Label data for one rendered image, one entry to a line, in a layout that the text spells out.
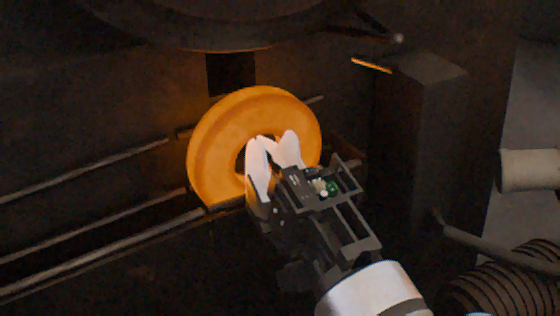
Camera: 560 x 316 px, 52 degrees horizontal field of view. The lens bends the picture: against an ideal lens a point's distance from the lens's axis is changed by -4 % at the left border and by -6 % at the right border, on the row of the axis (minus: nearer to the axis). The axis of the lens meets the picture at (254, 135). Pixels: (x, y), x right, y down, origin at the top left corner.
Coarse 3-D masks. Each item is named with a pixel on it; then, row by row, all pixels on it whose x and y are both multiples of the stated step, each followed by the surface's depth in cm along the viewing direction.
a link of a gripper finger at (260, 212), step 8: (248, 176) 62; (248, 184) 62; (248, 192) 62; (256, 192) 61; (248, 200) 61; (256, 200) 60; (248, 208) 61; (256, 208) 60; (264, 208) 60; (256, 216) 59; (264, 216) 59; (256, 224) 60; (264, 224) 59; (264, 232) 58; (272, 232) 59
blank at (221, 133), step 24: (240, 96) 63; (264, 96) 63; (288, 96) 64; (216, 120) 62; (240, 120) 62; (264, 120) 64; (288, 120) 65; (312, 120) 67; (192, 144) 64; (216, 144) 62; (240, 144) 64; (312, 144) 68; (192, 168) 64; (216, 168) 64; (216, 192) 65; (240, 192) 67
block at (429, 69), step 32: (416, 64) 72; (448, 64) 72; (384, 96) 75; (416, 96) 69; (448, 96) 70; (384, 128) 77; (416, 128) 71; (448, 128) 73; (384, 160) 79; (416, 160) 73; (448, 160) 75; (384, 192) 81; (416, 192) 75; (448, 192) 78; (416, 224) 78
